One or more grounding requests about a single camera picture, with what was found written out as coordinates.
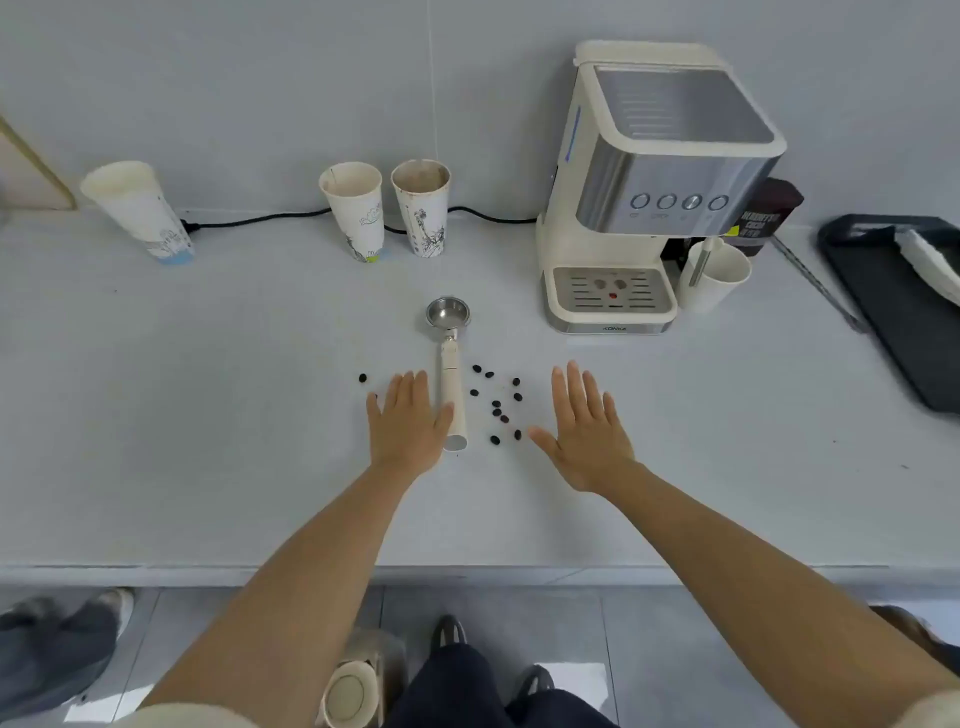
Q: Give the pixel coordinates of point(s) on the person's left hand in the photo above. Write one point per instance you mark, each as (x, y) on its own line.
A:
(409, 439)

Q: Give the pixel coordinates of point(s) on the person's right hand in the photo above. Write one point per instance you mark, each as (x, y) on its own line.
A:
(592, 450)

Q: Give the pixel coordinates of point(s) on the person's left thumb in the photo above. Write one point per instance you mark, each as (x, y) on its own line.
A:
(448, 418)

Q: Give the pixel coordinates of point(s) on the person's left middle finger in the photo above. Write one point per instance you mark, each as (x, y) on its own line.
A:
(409, 391)

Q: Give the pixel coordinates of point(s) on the person's right middle finger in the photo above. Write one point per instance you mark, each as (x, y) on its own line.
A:
(577, 390)

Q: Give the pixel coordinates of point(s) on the person's right thumb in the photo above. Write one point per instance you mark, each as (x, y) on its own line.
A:
(543, 439)

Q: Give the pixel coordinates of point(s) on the person's right little finger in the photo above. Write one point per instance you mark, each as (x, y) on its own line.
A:
(611, 414)

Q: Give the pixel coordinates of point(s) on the person's left little finger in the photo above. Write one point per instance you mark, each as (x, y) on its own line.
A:
(375, 411)

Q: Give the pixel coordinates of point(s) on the person's right forearm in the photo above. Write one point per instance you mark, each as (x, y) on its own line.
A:
(757, 577)

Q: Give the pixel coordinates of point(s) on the person's left forearm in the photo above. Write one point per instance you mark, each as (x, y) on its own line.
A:
(315, 585)

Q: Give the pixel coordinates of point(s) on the scattered dark coffee beans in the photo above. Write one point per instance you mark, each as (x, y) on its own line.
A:
(496, 439)

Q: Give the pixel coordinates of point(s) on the paper cup with stained rim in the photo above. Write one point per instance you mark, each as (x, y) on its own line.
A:
(424, 214)

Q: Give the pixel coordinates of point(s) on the paper cup with cloud print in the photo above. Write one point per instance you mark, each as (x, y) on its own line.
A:
(356, 214)

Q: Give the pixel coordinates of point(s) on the person's black shoe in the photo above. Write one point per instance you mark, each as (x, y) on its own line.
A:
(536, 679)
(448, 631)

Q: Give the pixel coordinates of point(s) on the cream espresso machine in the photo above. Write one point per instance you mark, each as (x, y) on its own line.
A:
(660, 165)

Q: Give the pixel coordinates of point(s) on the thin metal rod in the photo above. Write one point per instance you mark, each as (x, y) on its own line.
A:
(817, 285)

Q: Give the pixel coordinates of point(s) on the dark coffee bag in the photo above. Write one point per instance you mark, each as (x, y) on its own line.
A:
(769, 214)

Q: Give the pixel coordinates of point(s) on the person's dark trousers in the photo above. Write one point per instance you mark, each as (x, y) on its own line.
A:
(465, 694)

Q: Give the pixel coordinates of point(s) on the black tray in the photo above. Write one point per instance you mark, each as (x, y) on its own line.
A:
(892, 307)

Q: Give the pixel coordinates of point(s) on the paper cup with blue base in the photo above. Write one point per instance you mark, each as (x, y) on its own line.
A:
(142, 210)

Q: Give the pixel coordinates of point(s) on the white cloth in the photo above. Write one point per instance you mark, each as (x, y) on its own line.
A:
(934, 262)

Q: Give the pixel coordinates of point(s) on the person's white sleeve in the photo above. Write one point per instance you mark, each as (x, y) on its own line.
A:
(187, 716)
(937, 709)

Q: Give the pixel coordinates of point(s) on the wooden framed board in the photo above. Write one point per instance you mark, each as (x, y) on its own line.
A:
(26, 176)

